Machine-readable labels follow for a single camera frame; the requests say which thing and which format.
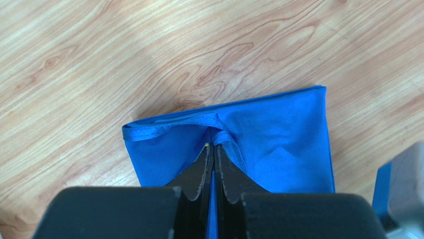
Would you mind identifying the blue cloth napkin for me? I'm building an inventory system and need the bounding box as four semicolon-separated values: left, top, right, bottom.
122;86;335;239

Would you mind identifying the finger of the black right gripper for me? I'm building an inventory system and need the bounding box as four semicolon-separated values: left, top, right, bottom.
372;141;424;239

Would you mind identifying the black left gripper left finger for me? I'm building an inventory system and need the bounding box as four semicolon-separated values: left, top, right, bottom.
34;144;212;239

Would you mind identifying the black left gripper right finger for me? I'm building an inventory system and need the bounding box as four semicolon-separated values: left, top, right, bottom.
213;145;386;239

